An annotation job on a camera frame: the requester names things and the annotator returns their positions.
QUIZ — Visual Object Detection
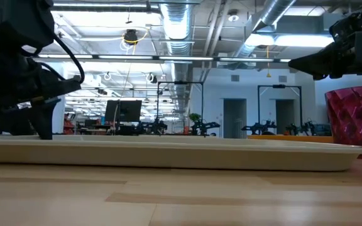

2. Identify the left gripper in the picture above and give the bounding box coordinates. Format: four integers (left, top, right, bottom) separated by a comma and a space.
0, 58, 83, 141

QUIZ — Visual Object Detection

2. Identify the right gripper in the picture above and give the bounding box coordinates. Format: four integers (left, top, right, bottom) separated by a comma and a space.
288, 28, 362, 82

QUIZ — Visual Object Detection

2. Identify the red faceted cup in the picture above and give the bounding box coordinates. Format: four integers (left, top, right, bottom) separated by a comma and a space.
324, 85, 362, 160

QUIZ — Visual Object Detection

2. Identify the beige plastic tray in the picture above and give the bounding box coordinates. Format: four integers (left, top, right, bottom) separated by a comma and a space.
0, 134, 362, 172

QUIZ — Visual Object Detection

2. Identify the bright ceiling light panel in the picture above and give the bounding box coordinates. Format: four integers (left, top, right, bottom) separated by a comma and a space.
244, 33, 335, 48

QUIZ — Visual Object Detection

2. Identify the grey door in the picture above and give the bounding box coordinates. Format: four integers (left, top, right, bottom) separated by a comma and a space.
222, 98, 248, 139
275, 99, 296, 134

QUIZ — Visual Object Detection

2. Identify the black computer monitor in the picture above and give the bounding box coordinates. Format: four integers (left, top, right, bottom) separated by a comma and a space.
104, 99, 143, 123

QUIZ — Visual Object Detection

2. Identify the long ceiling light strip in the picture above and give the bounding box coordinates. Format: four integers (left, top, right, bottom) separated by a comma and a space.
33, 54, 292, 63

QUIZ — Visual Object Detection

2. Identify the green background plant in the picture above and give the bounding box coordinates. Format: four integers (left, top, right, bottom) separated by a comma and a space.
188, 112, 202, 124

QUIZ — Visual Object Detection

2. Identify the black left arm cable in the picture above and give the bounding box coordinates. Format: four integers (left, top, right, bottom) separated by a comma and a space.
53, 33, 85, 84

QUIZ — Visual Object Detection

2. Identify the black metal rig frame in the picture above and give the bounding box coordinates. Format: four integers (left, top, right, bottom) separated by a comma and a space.
257, 84, 304, 134

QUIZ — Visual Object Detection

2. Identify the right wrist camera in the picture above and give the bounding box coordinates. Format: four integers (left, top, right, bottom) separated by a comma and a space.
329, 11, 362, 43

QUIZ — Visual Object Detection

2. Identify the yellow hanging cord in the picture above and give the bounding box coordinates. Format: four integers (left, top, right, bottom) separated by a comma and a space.
265, 45, 272, 78

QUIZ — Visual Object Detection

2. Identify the silver ceiling air duct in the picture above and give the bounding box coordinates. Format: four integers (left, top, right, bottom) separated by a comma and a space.
158, 0, 195, 114
228, 0, 297, 70

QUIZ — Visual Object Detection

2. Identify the black ceiling camera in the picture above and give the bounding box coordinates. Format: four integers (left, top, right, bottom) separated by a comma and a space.
123, 28, 139, 46

